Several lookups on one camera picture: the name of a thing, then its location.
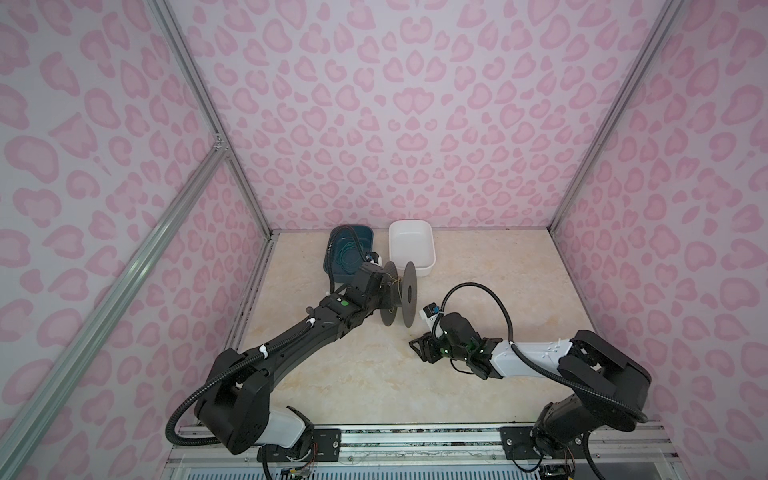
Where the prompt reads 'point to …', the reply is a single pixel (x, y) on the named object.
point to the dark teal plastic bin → (343, 235)
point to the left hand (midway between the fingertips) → (390, 284)
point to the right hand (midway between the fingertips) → (417, 339)
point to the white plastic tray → (412, 240)
